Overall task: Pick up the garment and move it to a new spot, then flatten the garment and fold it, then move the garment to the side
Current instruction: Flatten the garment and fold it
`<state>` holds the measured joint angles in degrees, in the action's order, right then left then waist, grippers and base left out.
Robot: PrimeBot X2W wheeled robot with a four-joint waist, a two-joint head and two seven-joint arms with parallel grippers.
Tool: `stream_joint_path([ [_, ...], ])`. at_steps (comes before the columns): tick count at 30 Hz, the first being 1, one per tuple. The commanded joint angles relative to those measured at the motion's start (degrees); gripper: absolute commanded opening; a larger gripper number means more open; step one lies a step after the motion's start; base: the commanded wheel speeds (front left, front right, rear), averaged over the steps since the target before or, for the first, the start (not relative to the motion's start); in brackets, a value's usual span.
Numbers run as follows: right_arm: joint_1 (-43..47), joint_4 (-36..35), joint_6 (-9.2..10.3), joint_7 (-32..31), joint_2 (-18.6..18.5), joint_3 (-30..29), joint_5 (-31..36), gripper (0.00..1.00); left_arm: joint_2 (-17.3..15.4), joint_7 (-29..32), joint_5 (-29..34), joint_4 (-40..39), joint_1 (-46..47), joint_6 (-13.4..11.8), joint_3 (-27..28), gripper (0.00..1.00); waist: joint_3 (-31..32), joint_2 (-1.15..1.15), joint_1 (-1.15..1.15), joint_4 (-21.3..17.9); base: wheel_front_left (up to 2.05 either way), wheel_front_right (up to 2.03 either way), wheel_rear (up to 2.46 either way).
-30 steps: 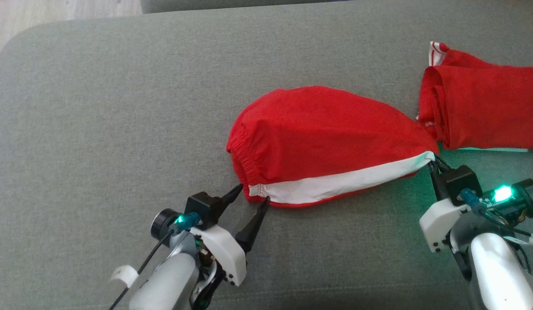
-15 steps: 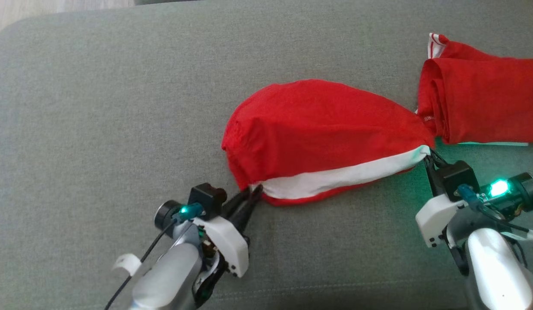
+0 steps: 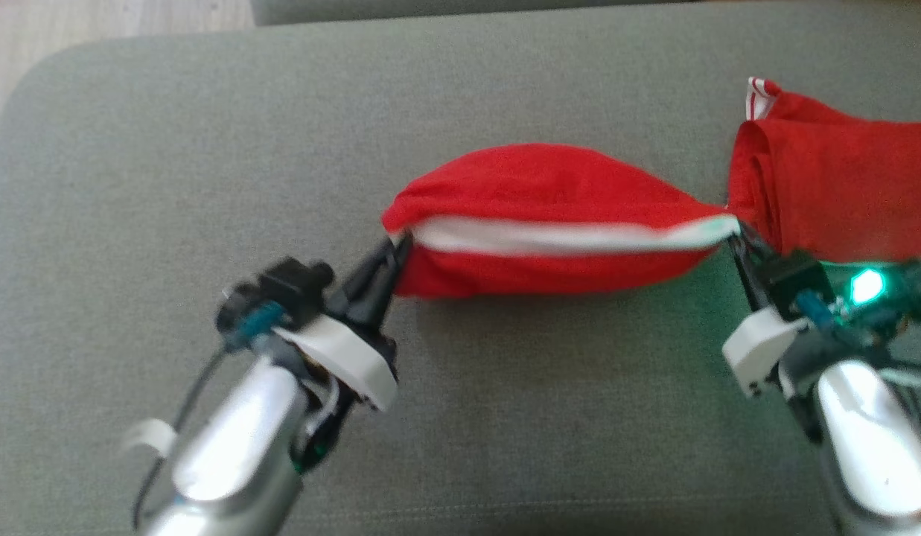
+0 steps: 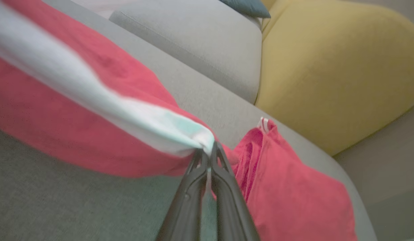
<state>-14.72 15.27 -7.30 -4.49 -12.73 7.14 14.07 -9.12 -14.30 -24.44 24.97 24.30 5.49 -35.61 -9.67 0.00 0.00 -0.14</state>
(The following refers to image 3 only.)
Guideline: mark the red white printed jersey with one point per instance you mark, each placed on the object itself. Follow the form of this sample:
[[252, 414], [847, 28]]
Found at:
[[840, 193]]

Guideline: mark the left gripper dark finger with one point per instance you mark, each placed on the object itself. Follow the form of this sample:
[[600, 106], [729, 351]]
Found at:
[[393, 283], [359, 290]]

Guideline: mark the grey sofa seat cushion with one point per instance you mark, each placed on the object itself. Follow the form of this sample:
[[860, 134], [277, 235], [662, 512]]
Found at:
[[207, 186]]

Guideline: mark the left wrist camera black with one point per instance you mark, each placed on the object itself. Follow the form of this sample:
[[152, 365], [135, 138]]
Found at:
[[281, 290]]

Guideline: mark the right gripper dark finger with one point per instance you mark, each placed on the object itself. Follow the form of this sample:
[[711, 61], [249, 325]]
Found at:
[[759, 260], [749, 286]]

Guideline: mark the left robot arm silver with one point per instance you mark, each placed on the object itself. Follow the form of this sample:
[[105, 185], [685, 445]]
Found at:
[[237, 447]]

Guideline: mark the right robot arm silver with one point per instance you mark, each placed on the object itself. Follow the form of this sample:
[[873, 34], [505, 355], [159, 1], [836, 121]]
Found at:
[[869, 439]]

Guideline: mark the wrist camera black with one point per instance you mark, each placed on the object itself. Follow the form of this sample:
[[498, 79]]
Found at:
[[802, 279], [281, 290]]

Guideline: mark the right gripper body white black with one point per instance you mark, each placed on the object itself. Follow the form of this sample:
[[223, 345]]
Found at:
[[762, 346]]

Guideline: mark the red mesh shorts white stripe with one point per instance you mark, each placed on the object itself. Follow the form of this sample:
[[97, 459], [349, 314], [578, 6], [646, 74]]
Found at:
[[549, 193]]

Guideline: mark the grey sofa back cushion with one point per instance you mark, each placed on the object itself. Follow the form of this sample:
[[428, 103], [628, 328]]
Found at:
[[430, 9]]

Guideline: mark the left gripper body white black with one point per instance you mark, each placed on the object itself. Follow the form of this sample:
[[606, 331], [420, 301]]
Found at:
[[356, 357]]

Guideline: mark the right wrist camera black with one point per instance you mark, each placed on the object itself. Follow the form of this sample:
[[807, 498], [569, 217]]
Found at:
[[802, 279]]

